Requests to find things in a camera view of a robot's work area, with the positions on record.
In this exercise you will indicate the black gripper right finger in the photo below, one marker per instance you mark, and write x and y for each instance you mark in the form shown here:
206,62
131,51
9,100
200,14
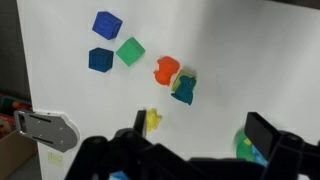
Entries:
261,132

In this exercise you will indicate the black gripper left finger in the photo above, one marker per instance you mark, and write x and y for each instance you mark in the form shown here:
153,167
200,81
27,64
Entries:
140,120

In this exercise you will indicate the blue animal toy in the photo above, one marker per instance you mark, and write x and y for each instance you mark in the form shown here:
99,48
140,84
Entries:
259,156

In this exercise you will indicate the yellow spiky toy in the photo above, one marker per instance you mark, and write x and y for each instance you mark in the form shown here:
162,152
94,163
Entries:
153,119

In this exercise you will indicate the yellow piece in bowl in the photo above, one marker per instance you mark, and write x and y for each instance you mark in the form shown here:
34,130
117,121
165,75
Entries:
247,142

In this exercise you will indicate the green bowl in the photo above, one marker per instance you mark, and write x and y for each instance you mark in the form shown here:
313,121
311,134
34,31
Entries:
242,149

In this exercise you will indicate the teal animal toy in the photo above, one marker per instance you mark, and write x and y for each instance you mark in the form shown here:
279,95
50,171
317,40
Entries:
185,90

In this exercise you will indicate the orange animal toy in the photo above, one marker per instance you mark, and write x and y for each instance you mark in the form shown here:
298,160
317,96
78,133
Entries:
166,70

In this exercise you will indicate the lime green block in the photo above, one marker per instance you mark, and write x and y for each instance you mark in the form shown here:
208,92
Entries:
180,76

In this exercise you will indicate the green cube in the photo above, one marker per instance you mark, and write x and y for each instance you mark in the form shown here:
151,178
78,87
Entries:
130,51

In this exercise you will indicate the dark blue cube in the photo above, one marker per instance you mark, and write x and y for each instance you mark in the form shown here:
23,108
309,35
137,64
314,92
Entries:
100,60

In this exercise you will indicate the grey metal mounting plate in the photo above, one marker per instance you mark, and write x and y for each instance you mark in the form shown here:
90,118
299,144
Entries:
48,130

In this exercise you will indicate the pale yellow sticker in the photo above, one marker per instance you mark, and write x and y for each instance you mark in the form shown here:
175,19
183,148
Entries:
55,159

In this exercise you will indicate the bright blue cube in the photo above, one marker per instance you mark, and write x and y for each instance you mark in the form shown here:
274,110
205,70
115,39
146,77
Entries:
106,25

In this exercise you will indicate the shelf with colourful toys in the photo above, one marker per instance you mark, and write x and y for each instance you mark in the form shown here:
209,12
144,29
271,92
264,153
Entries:
10,106

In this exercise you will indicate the brown cardboard box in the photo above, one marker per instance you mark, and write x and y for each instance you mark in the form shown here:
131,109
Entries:
13,153

